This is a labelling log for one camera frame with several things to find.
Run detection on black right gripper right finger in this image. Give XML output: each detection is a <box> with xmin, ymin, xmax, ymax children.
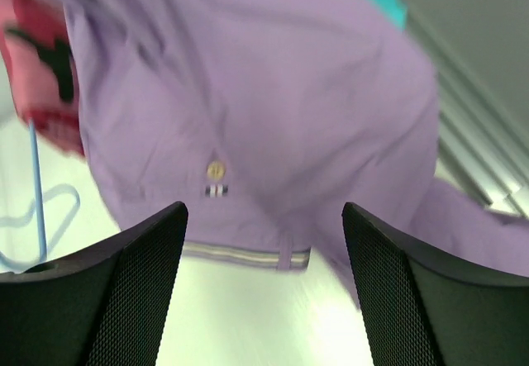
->
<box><xmin>342</xmin><ymin>202</ymin><xmax>528</xmax><ymax>366</ymax></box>

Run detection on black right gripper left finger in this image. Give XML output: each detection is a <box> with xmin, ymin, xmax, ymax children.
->
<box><xmin>1</xmin><ymin>202</ymin><xmax>188</xmax><ymax>366</ymax></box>

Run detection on purple trousers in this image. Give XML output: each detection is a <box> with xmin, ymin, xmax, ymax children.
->
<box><xmin>52</xmin><ymin>0</ymin><xmax>528</xmax><ymax>292</ymax></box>

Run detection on empty light blue hanger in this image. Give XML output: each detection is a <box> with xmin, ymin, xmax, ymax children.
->
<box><xmin>1</xmin><ymin>120</ymin><xmax>81</xmax><ymax>273</ymax></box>

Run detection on pink floral trousers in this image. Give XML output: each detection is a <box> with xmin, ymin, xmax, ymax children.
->
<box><xmin>1</xmin><ymin>0</ymin><xmax>84</xmax><ymax>157</ymax></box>

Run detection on right aluminium frame post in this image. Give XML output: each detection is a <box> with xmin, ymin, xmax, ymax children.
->
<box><xmin>407</xmin><ymin>12</ymin><xmax>528</xmax><ymax>216</ymax></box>

